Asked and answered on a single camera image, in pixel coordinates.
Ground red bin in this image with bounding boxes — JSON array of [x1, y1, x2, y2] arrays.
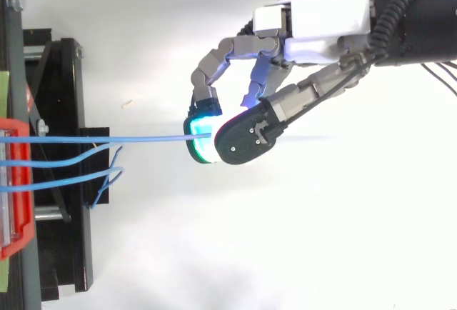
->
[[0, 116, 36, 261]]

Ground thin black cable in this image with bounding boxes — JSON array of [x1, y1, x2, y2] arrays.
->
[[421, 60, 457, 97]]

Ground black coiled cable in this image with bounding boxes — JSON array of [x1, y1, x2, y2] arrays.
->
[[367, 0, 423, 57]]

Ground blue cable bundle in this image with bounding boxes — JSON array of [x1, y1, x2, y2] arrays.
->
[[0, 143, 126, 210]]

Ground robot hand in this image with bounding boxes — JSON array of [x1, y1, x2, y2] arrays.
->
[[183, 0, 380, 166]]

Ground black stand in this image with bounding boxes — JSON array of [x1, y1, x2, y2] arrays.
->
[[0, 0, 111, 310]]

